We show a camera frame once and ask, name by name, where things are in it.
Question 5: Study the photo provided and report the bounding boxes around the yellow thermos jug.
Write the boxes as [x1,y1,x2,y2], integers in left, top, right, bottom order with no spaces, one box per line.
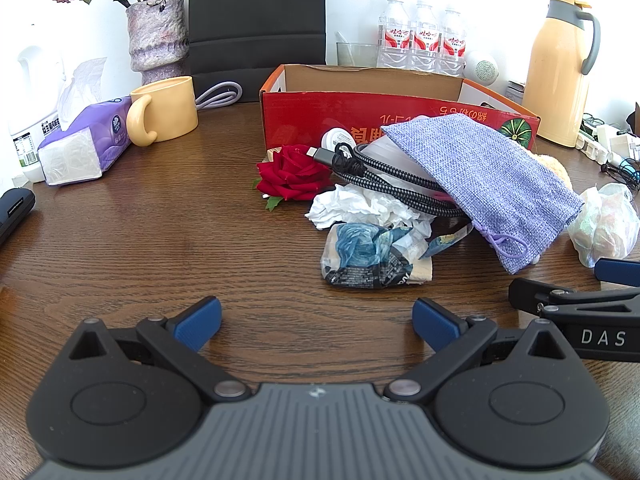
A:
[521,0,601,148]

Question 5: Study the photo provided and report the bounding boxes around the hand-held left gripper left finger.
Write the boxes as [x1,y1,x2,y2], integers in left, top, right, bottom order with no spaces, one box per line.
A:
[67,296,251,403]

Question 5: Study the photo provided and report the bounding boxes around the yellow white plush toy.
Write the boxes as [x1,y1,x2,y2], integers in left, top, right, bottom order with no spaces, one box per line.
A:
[530,152,573,191]

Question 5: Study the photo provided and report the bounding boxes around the clear plastic bag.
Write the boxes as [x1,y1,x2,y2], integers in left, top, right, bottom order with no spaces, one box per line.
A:
[567,182,640,268]

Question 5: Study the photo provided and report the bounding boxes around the purple fabric pouch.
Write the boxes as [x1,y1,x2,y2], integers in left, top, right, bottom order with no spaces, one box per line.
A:
[381,113,586,275]

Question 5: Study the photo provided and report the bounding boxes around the white power strip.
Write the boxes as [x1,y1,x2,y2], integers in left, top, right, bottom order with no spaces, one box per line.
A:
[575,125,611,163]
[597,122,640,161]

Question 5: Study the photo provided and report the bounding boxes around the grey cable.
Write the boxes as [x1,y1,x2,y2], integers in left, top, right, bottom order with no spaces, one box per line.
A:
[194,82,245,109]

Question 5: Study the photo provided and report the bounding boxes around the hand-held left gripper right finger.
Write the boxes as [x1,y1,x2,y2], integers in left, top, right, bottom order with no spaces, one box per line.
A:
[384,297,581,403]

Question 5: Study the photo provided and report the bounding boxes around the black case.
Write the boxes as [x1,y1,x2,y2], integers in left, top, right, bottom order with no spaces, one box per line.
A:
[0,187,37,248]

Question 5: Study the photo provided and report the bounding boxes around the red artificial rose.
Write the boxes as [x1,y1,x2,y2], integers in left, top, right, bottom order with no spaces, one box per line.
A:
[255,144,335,212]

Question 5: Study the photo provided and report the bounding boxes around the black braided cable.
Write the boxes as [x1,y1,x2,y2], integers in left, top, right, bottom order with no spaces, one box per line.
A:
[307,142,468,218]

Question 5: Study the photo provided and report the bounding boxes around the yellow mug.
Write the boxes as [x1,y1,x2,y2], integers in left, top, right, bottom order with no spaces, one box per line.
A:
[126,76,199,147]

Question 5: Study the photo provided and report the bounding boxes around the blue packet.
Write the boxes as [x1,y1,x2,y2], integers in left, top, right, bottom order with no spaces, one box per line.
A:
[320,222,473,291]

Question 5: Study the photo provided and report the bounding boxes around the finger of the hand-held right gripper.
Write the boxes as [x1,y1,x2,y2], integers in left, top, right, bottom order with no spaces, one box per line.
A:
[594,257,640,287]
[509,278,640,317]

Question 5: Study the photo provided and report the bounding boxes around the black earphones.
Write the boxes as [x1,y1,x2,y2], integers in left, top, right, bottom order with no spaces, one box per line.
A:
[600,160,640,183]

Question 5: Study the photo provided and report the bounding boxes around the clear water bottle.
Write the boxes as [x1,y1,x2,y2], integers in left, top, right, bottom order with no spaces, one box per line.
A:
[410,0,443,75]
[377,0,413,73]
[439,6,468,77]

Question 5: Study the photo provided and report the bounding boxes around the white detergent bottle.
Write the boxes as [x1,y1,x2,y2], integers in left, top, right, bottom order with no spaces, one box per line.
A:
[11,45,66,183]

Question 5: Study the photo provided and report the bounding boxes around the red cardboard box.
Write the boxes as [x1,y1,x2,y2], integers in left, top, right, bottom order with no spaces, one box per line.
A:
[259,64,542,153]

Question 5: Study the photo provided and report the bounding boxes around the purple textured vase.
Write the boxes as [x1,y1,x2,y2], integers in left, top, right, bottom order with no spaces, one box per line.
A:
[125,0,191,86]

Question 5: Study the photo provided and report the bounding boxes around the white robot speaker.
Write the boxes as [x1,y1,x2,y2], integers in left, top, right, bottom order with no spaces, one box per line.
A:
[462,52,500,86]

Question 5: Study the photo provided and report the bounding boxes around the purple tissue pack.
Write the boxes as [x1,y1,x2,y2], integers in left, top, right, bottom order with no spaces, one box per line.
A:
[37,57,136,188]

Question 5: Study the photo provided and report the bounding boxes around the white tissue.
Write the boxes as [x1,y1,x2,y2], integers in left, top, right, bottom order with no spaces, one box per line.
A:
[305,183,433,241]

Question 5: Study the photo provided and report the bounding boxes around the black paper bag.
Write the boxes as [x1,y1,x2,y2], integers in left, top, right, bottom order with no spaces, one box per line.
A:
[187,0,327,103]

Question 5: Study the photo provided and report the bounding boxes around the clear glass cup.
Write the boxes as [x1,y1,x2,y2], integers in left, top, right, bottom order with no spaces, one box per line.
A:
[336,32,381,68]

